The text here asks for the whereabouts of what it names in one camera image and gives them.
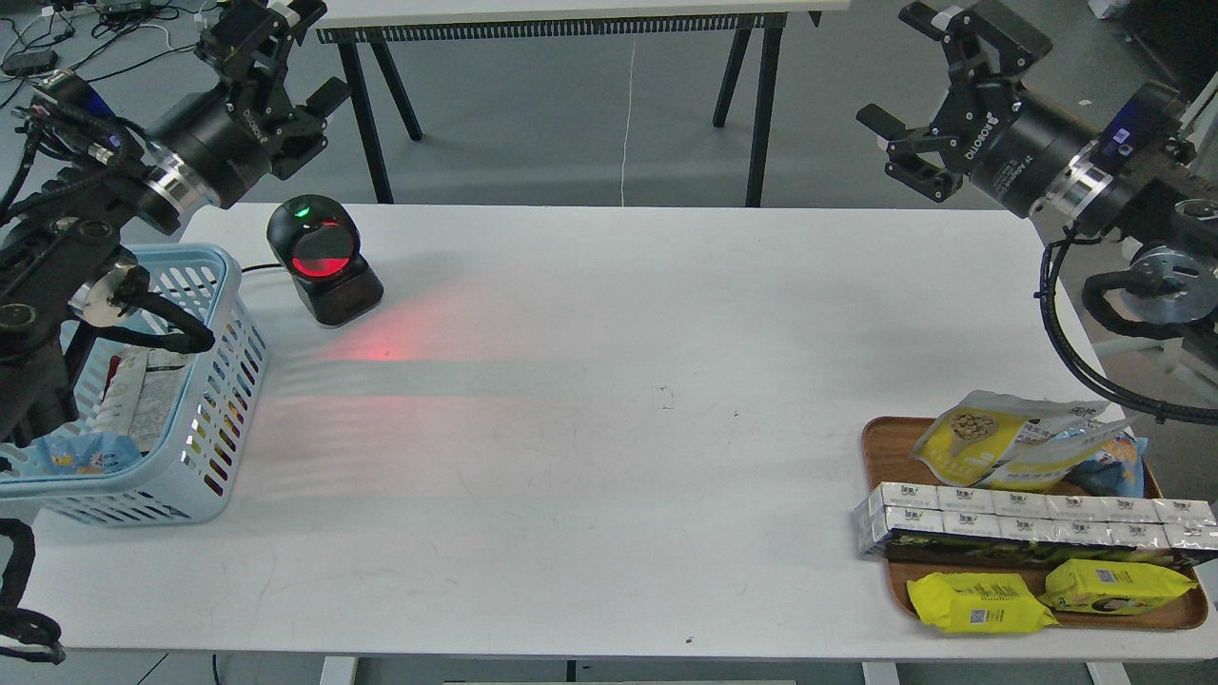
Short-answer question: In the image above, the yellow snack pack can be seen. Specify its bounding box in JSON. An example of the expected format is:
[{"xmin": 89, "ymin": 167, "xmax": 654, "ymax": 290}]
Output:
[
  {"xmin": 906, "ymin": 572, "xmax": 1060, "ymax": 635},
  {"xmin": 1038, "ymin": 558, "xmax": 1199, "ymax": 616}
]

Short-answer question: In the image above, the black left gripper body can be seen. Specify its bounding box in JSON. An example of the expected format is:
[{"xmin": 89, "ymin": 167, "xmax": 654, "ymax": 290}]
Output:
[{"xmin": 149, "ymin": 87, "xmax": 326, "ymax": 205}]

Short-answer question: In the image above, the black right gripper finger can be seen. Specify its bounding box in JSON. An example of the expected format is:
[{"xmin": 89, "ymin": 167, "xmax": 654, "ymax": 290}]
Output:
[
  {"xmin": 855, "ymin": 104, "xmax": 963, "ymax": 204},
  {"xmin": 899, "ymin": 1, "xmax": 1054, "ymax": 111}
]

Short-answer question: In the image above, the brown wooden tray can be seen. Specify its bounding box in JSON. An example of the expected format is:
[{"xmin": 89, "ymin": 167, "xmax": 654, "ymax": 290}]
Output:
[{"xmin": 861, "ymin": 417, "xmax": 1212, "ymax": 633}]

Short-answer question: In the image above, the white background table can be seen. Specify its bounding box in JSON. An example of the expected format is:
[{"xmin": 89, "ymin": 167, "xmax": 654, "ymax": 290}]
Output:
[{"xmin": 315, "ymin": 1, "xmax": 850, "ymax": 207}]

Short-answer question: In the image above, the silver multipack carton box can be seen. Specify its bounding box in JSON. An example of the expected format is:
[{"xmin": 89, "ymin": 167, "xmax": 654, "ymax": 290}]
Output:
[{"xmin": 853, "ymin": 481, "xmax": 1217, "ymax": 569}]

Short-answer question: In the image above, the black power adapter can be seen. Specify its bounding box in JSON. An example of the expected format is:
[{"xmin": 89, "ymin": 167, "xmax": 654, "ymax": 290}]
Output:
[{"xmin": 2, "ymin": 49, "xmax": 60, "ymax": 78}]

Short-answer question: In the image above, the yellow snack pack left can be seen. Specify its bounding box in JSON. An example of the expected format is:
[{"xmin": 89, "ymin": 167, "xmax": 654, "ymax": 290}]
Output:
[{"xmin": 906, "ymin": 572, "xmax": 1060, "ymax": 635}]

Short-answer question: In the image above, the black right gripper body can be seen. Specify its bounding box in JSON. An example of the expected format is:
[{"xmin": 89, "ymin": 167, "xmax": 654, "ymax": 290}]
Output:
[{"xmin": 942, "ymin": 82, "xmax": 1099, "ymax": 218}]

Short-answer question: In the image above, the light blue plastic basket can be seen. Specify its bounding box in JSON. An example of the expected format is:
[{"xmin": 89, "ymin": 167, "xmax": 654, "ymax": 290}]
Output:
[{"xmin": 1, "ymin": 244, "xmax": 269, "ymax": 527}]

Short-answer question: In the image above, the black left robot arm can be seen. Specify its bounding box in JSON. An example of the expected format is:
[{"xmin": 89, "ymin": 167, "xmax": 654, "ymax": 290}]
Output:
[{"xmin": 2, "ymin": 1, "xmax": 351, "ymax": 527}]

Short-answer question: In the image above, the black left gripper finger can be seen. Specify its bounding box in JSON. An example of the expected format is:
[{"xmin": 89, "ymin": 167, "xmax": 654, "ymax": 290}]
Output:
[
  {"xmin": 290, "ymin": 77, "xmax": 351, "ymax": 129},
  {"xmin": 196, "ymin": 1, "xmax": 326, "ymax": 108}
]

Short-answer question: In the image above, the yellow white snack pouch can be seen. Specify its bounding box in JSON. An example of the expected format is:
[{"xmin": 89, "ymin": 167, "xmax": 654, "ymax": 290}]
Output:
[
  {"xmin": 909, "ymin": 390, "xmax": 1110, "ymax": 489},
  {"xmin": 977, "ymin": 421, "xmax": 1132, "ymax": 492}
]

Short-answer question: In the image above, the white snack bag in basket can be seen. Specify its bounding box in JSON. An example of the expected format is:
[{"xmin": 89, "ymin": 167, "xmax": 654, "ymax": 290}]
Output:
[{"xmin": 88, "ymin": 346, "xmax": 192, "ymax": 453}]

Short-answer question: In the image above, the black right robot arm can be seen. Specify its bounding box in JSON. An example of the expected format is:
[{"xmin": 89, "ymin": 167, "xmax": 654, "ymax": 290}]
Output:
[{"xmin": 856, "ymin": 1, "xmax": 1216, "ymax": 425}]

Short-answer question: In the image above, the yellow snack pack right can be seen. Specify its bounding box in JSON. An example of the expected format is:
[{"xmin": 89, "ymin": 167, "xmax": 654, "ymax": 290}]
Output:
[{"xmin": 1038, "ymin": 558, "xmax": 1199, "ymax": 616}]

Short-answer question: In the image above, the black barcode scanner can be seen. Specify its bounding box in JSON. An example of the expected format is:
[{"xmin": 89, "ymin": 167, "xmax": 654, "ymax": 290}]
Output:
[{"xmin": 266, "ymin": 194, "xmax": 382, "ymax": 328}]

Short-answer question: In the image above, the blue snack bag in basket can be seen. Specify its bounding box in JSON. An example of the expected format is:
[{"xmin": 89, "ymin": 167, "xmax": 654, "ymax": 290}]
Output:
[{"xmin": 27, "ymin": 431, "xmax": 144, "ymax": 477}]

